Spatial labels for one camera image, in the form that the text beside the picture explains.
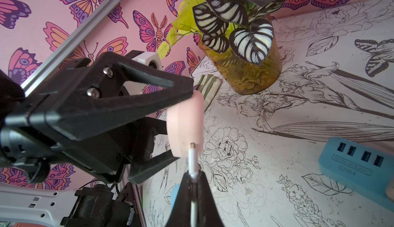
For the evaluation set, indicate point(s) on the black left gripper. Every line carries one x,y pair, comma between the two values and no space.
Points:
86,117

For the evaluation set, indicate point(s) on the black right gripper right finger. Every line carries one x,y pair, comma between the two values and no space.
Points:
207,213

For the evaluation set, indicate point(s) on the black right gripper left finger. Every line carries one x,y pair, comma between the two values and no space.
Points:
180,215

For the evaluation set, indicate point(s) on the pink earbud case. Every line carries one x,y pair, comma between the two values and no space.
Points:
185,125

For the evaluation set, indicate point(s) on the pink usb charger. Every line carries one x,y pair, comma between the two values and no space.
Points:
390,192

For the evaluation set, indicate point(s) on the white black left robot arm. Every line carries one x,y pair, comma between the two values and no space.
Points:
85,207

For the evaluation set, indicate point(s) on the blue earbud case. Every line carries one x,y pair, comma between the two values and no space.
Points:
174,194

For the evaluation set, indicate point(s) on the beige striped cloth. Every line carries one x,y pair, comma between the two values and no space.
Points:
208,85

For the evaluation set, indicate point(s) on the potted plant in glass jar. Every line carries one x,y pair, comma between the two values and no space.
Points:
236,35

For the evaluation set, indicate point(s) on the blue power strip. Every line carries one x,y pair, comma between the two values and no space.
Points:
361,168

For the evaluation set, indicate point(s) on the aluminium cage frame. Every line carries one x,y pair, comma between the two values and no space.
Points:
68,46

